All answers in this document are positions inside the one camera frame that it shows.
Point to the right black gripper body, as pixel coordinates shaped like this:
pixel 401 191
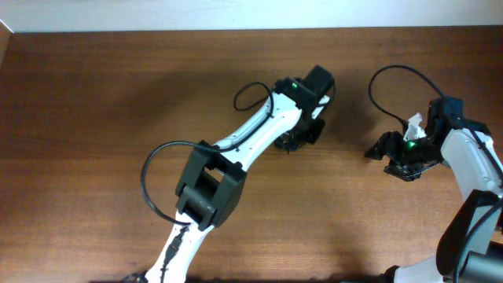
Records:
pixel 415 153

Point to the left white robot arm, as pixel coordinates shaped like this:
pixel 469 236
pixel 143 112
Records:
pixel 211 184

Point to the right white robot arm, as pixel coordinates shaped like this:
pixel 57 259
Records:
pixel 466 251

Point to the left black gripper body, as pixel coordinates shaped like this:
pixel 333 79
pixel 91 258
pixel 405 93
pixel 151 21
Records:
pixel 308 134

